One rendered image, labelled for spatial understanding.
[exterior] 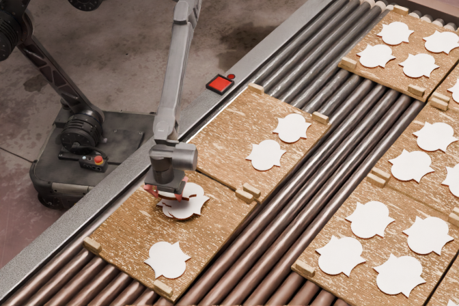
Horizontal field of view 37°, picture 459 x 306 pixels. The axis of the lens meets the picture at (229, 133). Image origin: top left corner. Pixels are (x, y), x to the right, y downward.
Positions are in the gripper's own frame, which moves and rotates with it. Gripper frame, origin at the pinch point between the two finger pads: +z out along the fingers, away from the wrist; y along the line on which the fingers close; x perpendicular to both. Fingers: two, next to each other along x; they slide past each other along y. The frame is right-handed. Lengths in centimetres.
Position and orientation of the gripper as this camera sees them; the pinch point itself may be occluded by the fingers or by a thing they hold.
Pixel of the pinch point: (168, 197)
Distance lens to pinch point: 201.0
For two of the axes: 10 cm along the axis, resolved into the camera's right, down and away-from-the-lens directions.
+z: 0.7, 6.9, 7.2
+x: -2.7, 7.1, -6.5
